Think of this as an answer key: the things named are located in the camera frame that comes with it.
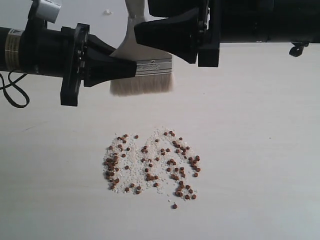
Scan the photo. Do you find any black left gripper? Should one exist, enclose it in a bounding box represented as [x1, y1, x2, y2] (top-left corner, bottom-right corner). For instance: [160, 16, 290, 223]
[19, 23, 137, 106]

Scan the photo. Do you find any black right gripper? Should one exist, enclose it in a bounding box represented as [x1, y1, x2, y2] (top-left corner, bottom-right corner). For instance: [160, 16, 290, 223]
[134, 0, 222, 67]

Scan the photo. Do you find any wooden paint brush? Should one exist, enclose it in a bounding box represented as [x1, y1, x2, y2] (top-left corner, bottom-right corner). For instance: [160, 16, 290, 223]
[109, 0, 173, 96]

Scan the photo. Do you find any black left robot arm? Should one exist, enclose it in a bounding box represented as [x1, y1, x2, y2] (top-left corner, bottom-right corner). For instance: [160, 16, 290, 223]
[0, 23, 137, 107]

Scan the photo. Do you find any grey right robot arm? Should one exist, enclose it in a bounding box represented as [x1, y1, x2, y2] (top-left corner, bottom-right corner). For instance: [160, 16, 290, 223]
[134, 0, 320, 68]

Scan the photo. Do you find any brown and white granule pile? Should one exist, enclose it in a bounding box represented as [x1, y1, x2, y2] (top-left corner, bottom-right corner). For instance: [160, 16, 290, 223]
[101, 128, 202, 202]

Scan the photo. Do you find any white wall plug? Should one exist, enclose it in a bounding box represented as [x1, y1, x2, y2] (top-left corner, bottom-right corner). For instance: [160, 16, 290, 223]
[103, 9, 113, 16]

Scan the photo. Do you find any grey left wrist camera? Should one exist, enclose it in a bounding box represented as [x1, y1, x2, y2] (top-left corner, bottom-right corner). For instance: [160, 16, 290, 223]
[25, 0, 62, 32]

